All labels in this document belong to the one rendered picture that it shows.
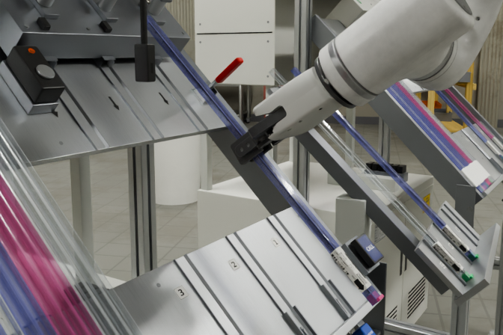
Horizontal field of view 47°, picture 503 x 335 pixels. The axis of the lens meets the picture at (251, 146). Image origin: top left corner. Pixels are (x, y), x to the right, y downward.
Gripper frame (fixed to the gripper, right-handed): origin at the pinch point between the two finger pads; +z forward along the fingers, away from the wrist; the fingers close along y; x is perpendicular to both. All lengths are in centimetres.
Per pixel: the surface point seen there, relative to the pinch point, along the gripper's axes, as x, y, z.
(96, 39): -25.8, 4.3, 10.9
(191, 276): 11.0, 11.1, 10.0
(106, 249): -39, -158, 219
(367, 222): 17.1, -42.7, 12.4
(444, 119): -32, -683, 162
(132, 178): -14.6, -20.9, 42.1
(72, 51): -25.4, 7.4, 13.2
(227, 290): 14.7, 7.4, 9.4
